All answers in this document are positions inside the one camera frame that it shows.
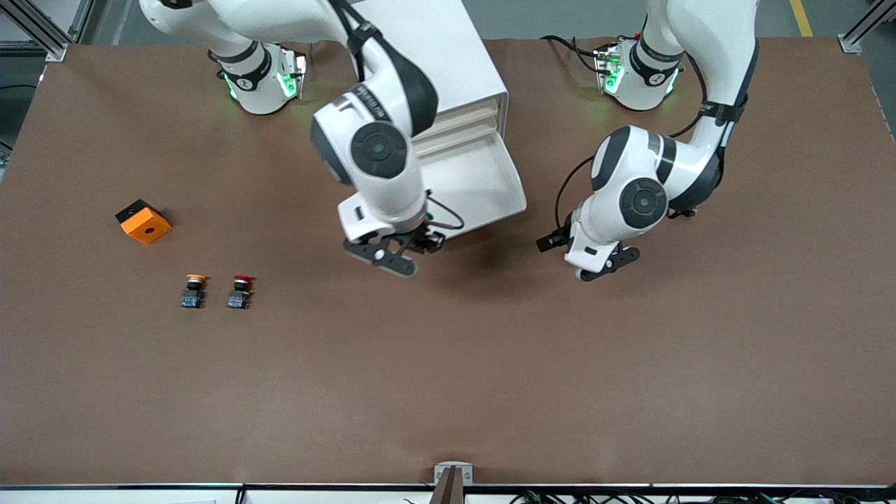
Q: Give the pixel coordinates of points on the red cap push button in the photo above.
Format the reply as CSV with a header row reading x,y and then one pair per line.
x,y
239,299

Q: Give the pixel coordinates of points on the grey metal bracket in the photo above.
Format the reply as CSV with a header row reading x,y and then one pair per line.
x,y
453,470

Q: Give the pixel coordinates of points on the brown table mat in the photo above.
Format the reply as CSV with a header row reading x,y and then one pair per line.
x,y
448,385

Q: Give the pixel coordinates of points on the orange and black box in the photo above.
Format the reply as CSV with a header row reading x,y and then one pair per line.
x,y
147,227

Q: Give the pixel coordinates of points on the yellow cap push button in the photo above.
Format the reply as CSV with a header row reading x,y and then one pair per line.
x,y
192,297

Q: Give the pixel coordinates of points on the white table edge strip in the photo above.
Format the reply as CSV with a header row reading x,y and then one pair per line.
x,y
140,495

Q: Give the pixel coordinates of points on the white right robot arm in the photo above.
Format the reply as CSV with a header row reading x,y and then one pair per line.
x,y
392,189

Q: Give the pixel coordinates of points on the aluminium frame profile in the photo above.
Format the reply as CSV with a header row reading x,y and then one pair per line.
x,y
850,43
52,47

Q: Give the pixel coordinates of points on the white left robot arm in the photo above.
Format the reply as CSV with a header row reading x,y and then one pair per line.
x,y
731,49

